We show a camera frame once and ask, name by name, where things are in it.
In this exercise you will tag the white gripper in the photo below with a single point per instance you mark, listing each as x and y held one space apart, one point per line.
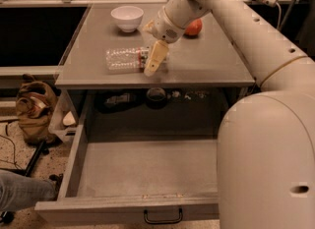
162 27

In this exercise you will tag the clear plastic water bottle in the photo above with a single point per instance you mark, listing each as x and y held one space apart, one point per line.
126 60

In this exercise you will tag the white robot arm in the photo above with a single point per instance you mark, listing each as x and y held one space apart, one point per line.
266 141

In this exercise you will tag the grey open top drawer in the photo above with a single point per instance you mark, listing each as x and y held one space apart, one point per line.
114 179

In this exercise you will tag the white ceramic bowl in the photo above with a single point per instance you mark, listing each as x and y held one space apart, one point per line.
127 18

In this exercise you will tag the orange red apple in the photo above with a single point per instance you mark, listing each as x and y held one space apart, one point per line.
194 28

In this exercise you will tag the grey cabinet body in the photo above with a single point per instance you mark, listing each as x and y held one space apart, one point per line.
199 69

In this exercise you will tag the brown fabric bag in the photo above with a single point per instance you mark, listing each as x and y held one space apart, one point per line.
35 105

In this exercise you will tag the black tripod leg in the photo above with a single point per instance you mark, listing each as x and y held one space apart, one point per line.
41 148

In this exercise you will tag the person leg in jeans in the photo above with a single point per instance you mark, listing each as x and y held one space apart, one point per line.
19 192

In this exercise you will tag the black metal drawer handle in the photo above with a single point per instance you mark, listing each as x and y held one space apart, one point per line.
163 217

